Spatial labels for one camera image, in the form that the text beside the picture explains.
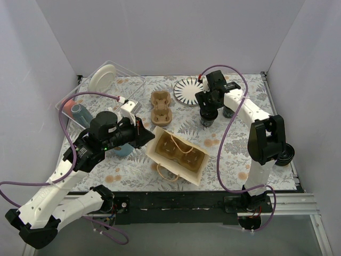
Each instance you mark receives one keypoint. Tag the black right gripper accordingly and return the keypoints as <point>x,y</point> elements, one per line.
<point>208,105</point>

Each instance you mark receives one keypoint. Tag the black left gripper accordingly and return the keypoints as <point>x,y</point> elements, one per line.
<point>137,134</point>

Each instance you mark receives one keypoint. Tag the black coffee cup lid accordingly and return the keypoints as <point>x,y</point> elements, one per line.
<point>211,115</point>

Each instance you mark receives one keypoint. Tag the black takeout coffee cup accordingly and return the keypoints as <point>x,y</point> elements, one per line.
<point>207,122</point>

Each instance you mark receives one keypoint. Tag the brown cup carrier top piece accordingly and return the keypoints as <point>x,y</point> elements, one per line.
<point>174,149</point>

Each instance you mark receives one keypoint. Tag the brown paper bag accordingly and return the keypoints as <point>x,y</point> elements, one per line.
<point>172,166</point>

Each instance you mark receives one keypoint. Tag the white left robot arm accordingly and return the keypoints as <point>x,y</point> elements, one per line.
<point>43,216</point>

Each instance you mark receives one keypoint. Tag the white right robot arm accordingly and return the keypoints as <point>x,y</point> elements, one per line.
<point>267,138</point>

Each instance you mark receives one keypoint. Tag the light blue straw cup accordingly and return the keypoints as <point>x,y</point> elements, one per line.
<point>124,150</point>

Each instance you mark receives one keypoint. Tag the stack of black cups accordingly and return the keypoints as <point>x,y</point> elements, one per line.
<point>228,113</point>

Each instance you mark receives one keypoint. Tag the blue striped white plate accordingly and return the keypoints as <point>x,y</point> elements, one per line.
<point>185,89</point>

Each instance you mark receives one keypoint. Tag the brown cardboard cup carrier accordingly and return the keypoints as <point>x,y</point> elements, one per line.
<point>161,114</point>

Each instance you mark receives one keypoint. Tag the floral tablecloth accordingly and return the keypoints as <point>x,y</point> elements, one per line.
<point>137,172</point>

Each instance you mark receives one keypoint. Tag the dark teal cup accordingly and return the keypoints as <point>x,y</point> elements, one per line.
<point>81,115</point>

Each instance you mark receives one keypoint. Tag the plain white plate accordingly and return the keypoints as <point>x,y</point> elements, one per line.
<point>102,79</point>

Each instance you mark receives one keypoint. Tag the pink cup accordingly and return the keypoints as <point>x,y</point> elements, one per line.
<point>68,107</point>

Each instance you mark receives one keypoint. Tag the stack of black lids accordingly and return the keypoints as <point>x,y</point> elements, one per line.
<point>286,157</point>

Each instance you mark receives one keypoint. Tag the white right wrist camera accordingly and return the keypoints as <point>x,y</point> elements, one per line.
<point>202,80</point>

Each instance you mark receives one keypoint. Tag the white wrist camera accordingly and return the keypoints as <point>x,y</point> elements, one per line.
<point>202,80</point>
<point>129,109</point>

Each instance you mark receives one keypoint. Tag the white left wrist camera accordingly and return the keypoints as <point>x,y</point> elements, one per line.
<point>129,109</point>

